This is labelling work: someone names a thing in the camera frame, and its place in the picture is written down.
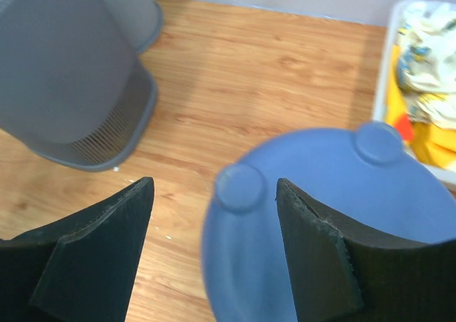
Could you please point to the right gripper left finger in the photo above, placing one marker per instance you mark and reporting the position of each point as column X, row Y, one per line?
column 81, row 267

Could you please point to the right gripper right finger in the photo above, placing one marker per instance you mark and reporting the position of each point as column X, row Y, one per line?
column 343, row 270

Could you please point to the blue plastic bucket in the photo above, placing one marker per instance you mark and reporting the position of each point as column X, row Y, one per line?
column 364, row 174

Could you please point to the grey mesh square bin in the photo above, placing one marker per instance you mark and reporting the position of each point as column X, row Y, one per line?
column 73, row 89

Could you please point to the light grey round bin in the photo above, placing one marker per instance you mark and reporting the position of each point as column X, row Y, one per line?
column 140, row 20

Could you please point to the white plastic basket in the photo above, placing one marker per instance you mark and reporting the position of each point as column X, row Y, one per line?
column 379, row 104

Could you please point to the patterned crumpled cloths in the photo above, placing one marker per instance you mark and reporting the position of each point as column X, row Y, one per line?
column 421, row 85

